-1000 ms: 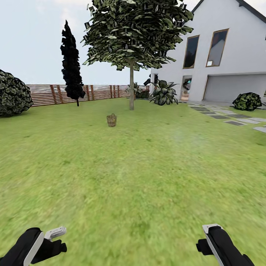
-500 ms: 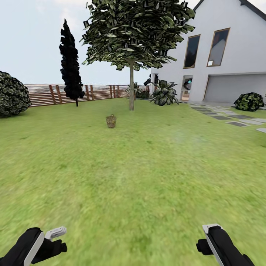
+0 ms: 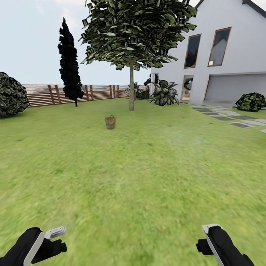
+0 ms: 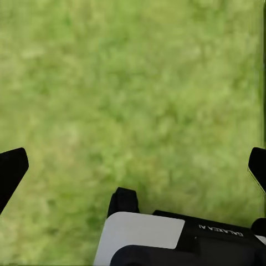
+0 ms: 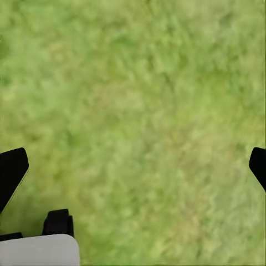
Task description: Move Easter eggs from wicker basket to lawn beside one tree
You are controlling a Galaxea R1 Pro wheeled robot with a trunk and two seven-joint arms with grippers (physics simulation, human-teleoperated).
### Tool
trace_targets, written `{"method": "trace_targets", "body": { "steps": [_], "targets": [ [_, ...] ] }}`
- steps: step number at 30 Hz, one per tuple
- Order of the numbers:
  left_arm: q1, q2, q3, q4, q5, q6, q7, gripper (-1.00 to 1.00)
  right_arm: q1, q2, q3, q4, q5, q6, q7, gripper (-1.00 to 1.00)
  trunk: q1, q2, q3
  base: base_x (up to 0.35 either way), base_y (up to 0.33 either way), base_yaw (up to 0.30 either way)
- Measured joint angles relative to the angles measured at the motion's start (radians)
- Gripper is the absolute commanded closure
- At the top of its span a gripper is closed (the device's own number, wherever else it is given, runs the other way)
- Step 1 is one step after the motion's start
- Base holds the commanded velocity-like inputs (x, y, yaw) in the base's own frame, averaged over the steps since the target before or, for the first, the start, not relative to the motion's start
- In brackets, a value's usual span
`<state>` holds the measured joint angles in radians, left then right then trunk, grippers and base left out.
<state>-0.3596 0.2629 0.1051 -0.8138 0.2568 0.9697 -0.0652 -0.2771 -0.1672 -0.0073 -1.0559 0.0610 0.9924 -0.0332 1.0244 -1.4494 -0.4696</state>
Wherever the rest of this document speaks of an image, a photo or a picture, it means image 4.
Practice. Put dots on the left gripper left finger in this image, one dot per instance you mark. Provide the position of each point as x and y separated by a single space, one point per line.
13 166

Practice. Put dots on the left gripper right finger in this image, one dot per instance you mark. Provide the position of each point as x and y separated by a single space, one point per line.
257 164

